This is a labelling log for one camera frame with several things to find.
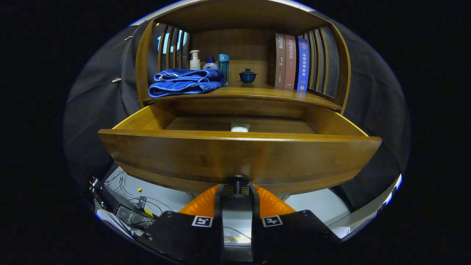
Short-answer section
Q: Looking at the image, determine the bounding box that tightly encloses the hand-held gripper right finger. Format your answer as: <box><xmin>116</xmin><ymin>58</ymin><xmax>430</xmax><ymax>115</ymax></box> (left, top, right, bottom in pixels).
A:
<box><xmin>250</xmin><ymin>183</ymin><xmax>341</xmax><ymax>265</ymax></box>

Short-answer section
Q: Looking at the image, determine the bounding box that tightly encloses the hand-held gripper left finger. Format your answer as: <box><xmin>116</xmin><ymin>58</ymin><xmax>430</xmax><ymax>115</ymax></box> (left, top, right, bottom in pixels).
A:
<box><xmin>134</xmin><ymin>183</ymin><xmax>226</xmax><ymax>265</ymax></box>

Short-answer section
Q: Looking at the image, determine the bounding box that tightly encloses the wooden drawer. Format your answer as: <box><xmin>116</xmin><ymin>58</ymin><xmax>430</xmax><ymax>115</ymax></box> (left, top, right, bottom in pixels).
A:
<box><xmin>98</xmin><ymin>105</ymin><xmax>383</xmax><ymax>195</ymax></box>

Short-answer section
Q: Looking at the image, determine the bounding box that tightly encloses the wooden countertop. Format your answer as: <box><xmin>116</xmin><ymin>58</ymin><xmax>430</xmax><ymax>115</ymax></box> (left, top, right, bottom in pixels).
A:
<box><xmin>143</xmin><ymin>79</ymin><xmax>343</xmax><ymax>111</ymax></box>

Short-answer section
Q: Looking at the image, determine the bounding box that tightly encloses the wooden cabinet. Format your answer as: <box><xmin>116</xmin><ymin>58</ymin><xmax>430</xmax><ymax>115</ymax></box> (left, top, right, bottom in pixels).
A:
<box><xmin>135</xmin><ymin>0</ymin><xmax>352</xmax><ymax>127</ymax></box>

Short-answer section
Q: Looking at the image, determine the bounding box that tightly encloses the black electronics box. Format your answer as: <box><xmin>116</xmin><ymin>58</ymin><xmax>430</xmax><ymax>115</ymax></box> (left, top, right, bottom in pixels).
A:
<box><xmin>115</xmin><ymin>204</ymin><xmax>156</xmax><ymax>231</ymax></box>

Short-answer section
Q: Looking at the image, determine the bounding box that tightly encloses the blue towel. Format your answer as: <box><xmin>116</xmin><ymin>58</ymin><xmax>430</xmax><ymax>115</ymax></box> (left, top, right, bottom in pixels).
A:
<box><xmin>148</xmin><ymin>68</ymin><xmax>225</xmax><ymax>98</ymax></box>

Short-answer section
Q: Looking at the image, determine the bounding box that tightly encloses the dark blue lidded teacup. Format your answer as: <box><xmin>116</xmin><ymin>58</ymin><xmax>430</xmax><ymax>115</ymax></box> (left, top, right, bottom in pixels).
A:
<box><xmin>239</xmin><ymin>68</ymin><xmax>258</xmax><ymax>84</ymax></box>

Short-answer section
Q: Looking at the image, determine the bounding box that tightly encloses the clear blue bottle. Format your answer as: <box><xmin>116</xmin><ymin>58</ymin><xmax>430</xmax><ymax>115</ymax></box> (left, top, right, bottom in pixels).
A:
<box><xmin>218</xmin><ymin>54</ymin><xmax>230</xmax><ymax>87</ymax></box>

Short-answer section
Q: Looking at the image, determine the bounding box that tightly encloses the dark brown book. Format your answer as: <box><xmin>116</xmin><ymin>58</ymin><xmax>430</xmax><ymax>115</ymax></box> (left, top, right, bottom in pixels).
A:
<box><xmin>268</xmin><ymin>33</ymin><xmax>287</xmax><ymax>89</ymax></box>

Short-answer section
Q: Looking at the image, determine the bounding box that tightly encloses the blue book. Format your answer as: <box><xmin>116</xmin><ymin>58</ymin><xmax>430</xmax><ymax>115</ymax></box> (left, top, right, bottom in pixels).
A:
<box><xmin>295</xmin><ymin>37</ymin><xmax>310</xmax><ymax>92</ymax></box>

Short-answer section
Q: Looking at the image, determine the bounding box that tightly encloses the reddish brown book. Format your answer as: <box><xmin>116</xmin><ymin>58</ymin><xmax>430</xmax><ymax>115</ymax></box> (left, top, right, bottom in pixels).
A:
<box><xmin>284</xmin><ymin>35</ymin><xmax>297</xmax><ymax>90</ymax></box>

